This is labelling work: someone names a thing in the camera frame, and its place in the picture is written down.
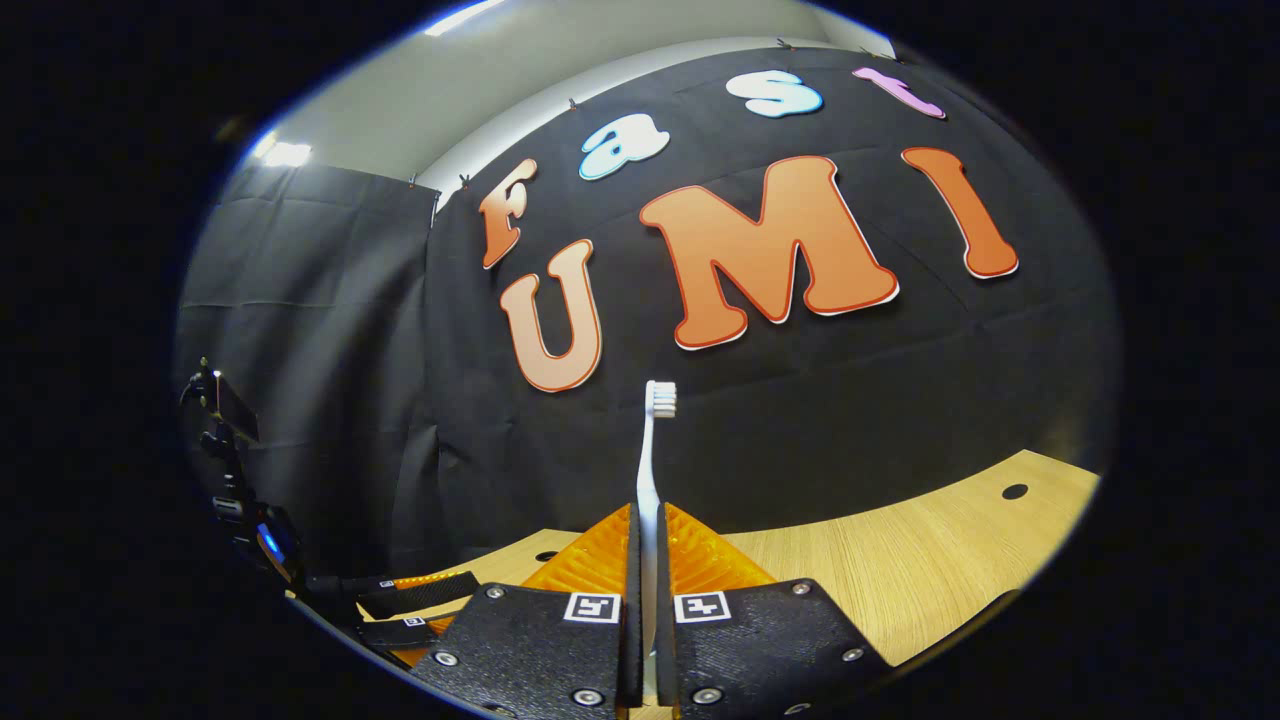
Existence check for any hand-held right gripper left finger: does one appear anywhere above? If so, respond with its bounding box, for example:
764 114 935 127
410 502 643 719

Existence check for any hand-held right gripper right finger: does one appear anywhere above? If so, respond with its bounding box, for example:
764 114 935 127
655 502 894 716

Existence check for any white toothbrush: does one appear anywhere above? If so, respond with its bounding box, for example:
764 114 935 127
637 380 679 681

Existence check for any wooden desktop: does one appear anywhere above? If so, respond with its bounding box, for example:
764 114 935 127
360 450 1101 720

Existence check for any black backdrop cloth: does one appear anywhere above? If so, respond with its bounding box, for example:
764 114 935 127
175 45 1121 601

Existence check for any ceiling light panel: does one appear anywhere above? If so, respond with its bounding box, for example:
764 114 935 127
253 133 314 169

